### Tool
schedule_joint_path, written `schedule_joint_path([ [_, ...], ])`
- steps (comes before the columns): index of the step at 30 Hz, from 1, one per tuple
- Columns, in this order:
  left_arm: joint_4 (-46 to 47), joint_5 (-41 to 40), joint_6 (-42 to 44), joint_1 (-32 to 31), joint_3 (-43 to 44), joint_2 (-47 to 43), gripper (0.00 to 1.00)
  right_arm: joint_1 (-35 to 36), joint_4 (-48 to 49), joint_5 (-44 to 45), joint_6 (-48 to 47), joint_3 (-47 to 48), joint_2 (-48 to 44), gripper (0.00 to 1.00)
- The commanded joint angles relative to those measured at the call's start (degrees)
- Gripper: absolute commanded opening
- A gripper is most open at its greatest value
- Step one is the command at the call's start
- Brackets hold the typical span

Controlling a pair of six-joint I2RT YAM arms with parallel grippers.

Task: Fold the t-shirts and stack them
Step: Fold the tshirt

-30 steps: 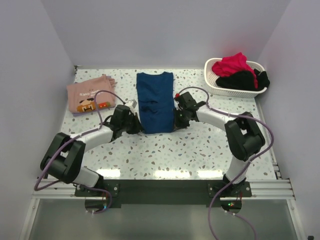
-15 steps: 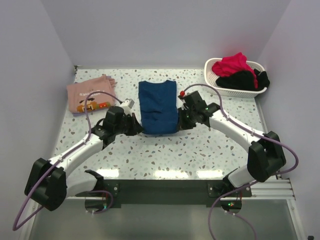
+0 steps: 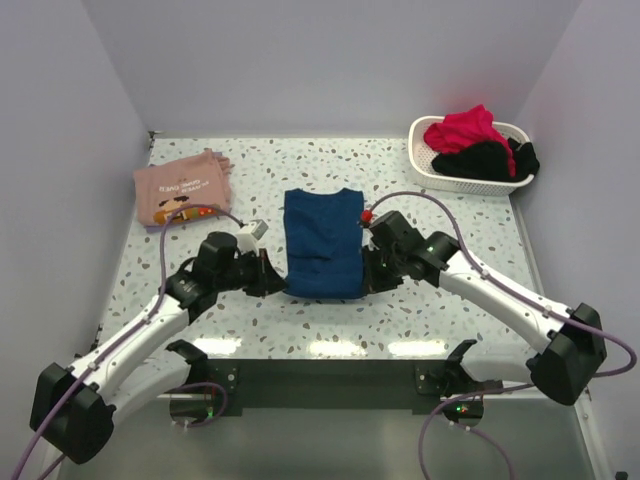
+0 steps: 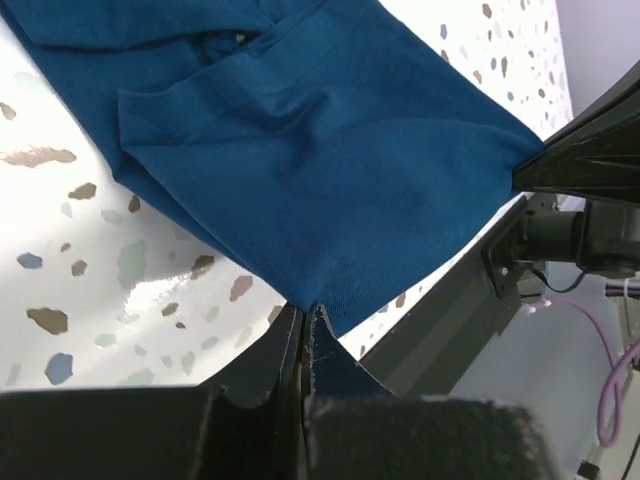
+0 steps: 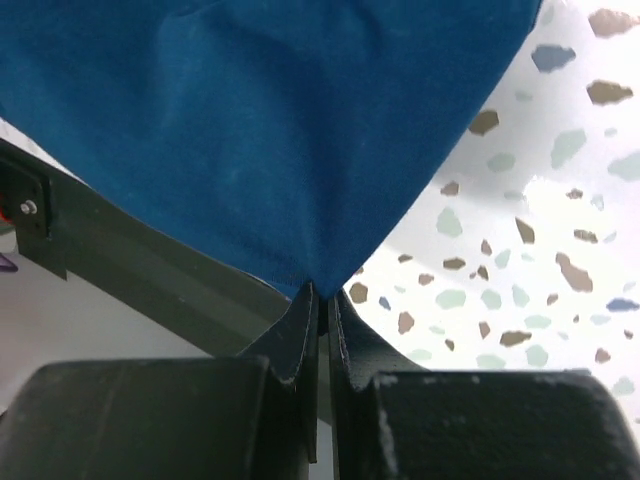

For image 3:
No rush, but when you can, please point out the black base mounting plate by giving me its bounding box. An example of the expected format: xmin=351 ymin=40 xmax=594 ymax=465
xmin=149 ymin=358 xmax=504 ymax=417

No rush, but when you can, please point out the white plastic basket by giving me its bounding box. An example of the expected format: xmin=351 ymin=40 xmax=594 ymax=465
xmin=407 ymin=116 xmax=541 ymax=196

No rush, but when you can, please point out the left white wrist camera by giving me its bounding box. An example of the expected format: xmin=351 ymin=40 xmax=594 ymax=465
xmin=235 ymin=219 xmax=269 ymax=255

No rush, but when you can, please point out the blue t shirt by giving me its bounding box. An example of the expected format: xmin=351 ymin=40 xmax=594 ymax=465
xmin=283 ymin=188 xmax=364 ymax=300

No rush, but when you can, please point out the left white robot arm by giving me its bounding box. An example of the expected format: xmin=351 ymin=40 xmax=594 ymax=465
xmin=29 ymin=220 xmax=286 ymax=464

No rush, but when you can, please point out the red t shirt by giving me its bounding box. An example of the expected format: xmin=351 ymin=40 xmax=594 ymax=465
xmin=423 ymin=104 xmax=513 ymax=162

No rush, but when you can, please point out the folded pink t shirt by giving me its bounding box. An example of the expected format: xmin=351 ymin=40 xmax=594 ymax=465
xmin=133 ymin=149 xmax=232 ymax=230

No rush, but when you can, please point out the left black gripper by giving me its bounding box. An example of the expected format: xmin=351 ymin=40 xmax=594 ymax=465
xmin=214 ymin=247 xmax=288 ymax=297

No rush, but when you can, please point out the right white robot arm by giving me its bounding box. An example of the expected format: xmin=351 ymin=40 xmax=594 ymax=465
xmin=366 ymin=211 xmax=607 ymax=406

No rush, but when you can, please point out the black t shirt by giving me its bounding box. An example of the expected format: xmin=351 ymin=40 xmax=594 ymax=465
xmin=431 ymin=138 xmax=540 ymax=183

